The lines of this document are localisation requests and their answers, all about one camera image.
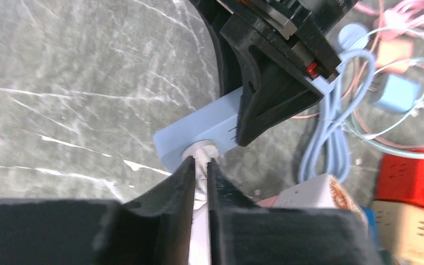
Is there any red cube adapter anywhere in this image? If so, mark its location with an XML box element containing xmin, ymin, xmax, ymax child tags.
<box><xmin>374</xmin><ymin>154</ymin><xmax>424</xmax><ymax>208</ymax></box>

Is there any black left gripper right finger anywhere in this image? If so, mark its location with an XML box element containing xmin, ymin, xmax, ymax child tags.
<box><xmin>207</xmin><ymin>160</ymin><xmax>380</xmax><ymax>264</ymax></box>

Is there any white round plug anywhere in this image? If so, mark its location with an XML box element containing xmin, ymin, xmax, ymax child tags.
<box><xmin>182</xmin><ymin>140</ymin><xmax>219</xmax><ymax>265</ymax></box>

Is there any small pink plug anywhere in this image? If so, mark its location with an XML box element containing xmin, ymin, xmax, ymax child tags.
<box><xmin>376</xmin><ymin>39</ymin><xmax>414</xmax><ymax>74</ymax></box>

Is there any thin mint charging cable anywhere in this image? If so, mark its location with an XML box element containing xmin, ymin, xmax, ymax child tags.
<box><xmin>340</xmin><ymin>27</ymin><xmax>424</xmax><ymax>161</ymax></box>

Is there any light blue power strip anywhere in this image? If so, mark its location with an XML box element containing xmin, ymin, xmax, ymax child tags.
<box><xmin>153</xmin><ymin>62</ymin><xmax>335</xmax><ymax>173</ymax></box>

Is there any white cube charger with picture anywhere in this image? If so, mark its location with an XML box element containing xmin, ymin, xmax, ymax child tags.
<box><xmin>273</xmin><ymin>173</ymin><xmax>368</xmax><ymax>226</ymax></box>

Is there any blue cube charger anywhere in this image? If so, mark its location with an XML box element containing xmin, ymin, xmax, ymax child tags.
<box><xmin>362</xmin><ymin>207</ymin><xmax>381</xmax><ymax>250</ymax></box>

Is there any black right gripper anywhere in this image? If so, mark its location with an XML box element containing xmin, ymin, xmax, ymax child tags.
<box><xmin>193</xmin><ymin>1</ymin><xmax>356</xmax><ymax>146</ymax></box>

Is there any thin pink charging cable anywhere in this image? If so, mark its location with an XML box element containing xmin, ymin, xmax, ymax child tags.
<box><xmin>292</xmin><ymin>36</ymin><xmax>424</xmax><ymax>151</ymax></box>

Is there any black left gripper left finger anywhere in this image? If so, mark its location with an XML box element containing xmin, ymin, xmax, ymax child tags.
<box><xmin>0</xmin><ymin>157</ymin><xmax>195</xmax><ymax>264</ymax></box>

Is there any light blue charger plug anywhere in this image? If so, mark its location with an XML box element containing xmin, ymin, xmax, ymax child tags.
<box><xmin>369</xmin><ymin>73</ymin><xmax>421</xmax><ymax>115</ymax></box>

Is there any peach cube charger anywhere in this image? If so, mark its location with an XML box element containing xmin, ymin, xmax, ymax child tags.
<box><xmin>372</xmin><ymin>201</ymin><xmax>424</xmax><ymax>264</ymax></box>

